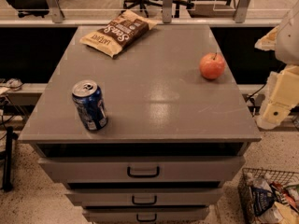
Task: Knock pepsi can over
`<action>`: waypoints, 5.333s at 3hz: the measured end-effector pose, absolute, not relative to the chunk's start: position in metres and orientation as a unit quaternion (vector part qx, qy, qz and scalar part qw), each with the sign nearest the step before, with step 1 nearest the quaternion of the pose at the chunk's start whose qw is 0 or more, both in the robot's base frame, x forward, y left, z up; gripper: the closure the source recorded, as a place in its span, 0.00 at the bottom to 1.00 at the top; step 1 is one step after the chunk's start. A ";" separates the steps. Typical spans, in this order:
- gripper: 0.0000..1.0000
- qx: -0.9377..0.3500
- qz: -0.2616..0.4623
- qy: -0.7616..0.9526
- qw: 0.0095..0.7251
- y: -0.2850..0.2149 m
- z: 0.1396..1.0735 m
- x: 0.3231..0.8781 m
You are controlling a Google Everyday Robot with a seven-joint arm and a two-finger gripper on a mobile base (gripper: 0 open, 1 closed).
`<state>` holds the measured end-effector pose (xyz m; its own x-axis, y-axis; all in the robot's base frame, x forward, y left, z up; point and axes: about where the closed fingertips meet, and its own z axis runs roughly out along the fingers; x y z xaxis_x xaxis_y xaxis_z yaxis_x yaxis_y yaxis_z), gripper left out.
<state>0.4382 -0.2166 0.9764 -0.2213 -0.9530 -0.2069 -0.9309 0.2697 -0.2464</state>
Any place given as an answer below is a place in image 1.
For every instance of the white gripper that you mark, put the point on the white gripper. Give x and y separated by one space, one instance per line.
289 42

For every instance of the blue pepsi can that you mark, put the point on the blue pepsi can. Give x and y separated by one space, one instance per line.
88 99

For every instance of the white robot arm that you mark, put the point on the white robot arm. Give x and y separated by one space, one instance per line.
284 41

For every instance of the red apple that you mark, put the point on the red apple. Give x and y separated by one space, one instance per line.
212 65

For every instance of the snack packets in basket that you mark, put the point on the snack packets in basket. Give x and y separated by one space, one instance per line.
273 203

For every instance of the grey drawer cabinet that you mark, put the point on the grey drawer cabinet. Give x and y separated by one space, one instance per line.
157 105

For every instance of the black office chair centre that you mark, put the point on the black office chair centre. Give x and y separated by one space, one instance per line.
169 11

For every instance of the brown chip bag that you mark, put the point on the brown chip bag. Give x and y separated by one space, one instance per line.
119 34

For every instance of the black stand at left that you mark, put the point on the black stand at left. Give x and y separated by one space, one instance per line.
10 137

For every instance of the wire basket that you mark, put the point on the wire basket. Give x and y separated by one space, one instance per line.
282 177

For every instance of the top drawer with black handle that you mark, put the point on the top drawer with black handle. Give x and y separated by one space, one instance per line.
141 169

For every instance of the drawer with black handle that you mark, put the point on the drawer with black handle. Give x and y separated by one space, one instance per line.
143 197
146 215
141 169

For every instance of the middle drawer with black handle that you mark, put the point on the middle drawer with black handle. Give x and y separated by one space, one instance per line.
143 197

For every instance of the bottom drawer with black handle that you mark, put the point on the bottom drawer with black handle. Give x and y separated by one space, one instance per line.
146 215

